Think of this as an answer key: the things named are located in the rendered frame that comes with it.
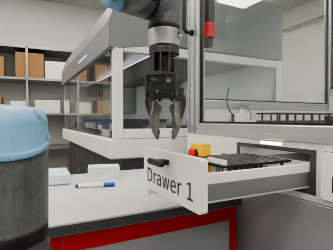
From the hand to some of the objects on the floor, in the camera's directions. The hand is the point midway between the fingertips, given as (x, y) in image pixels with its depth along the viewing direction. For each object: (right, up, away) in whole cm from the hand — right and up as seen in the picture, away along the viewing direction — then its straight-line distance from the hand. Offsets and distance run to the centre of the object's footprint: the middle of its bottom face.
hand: (165, 134), depth 70 cm
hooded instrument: (-16, -93, +185) cm, 208 cm away
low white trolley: (-16, -96, +38) cm, 105 cm away
